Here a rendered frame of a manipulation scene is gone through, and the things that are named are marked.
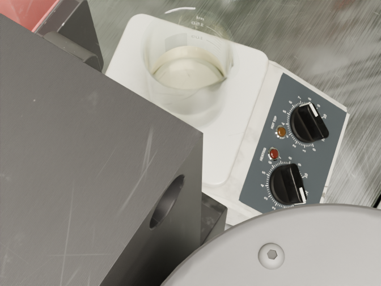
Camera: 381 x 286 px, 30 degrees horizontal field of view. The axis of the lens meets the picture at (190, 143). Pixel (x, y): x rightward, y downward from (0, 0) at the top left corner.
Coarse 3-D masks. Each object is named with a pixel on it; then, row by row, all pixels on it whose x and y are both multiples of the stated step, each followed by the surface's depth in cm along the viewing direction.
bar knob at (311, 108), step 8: (304, 104) 58; (312, 104) 57; (296, 112) 58; (304, 112) 57; (312, 112) 57; (296, 120) 58; (304, 120) 58; (312, 120) 57; (320, 120) 57; (296, 128) 58; (304, 128) 58; (312, 128) 58; (320, 128) 57; (296, 136) 58; (304, 136) 58; (312, 136) 58; (320, 136) 57
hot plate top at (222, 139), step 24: (144, 24) 58; (120, 48) 57; (240, 48) 57; (120, 72) 56; (144, 72) 56; (240, 72) 56; (264, 72) 56; (144, 96) 55; (240, 96) 55; (216, 120) 55; (240, 120) 55; (216, 144) 54; (240, 144) 54; (216, 168) 53
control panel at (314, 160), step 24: (288, 96) 58; (312, 96) 60; (288, 120) 58; (336, 120) 60; (264, 144) 57; (288, 144) 58; (312, 144) 59; (336, 144) 60; (264, 168) 56; (312, 168) 59; (240, 192) 55; (264, 192) 56; (312, 192) 58
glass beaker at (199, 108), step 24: (168, 24) 50; (192, 24) 51; (216, 24) 49; (144, 48) 48; (168, 48) 53; (216, 48) 52; (168, 96) 49; (192, 96) 48; (216, 96) 50; (192, 120) 52
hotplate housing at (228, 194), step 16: (272, 64) 58; (272, 80) 58; (272, 96) 58; (256, 112) 57; (256, 128) 57; (256, 144) 56; (240, 160) 56; (240, 176) 55; (208, 192) 55; (224, 192) 55; (240, 208) 55
